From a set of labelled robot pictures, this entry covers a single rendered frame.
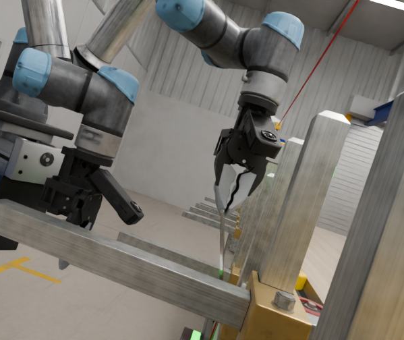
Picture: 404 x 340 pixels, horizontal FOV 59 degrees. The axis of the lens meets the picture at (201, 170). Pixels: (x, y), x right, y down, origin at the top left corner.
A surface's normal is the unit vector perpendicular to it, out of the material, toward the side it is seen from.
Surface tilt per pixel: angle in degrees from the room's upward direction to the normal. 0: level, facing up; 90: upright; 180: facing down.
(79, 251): 90
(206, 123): 90
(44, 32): 92
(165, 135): 90
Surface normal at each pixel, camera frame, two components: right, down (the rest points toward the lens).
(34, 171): 0.78, 0.27
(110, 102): 0.36, 0.13
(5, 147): -0.53, -0.18
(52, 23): 0.66, 0.07
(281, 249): -0.11, -0.04
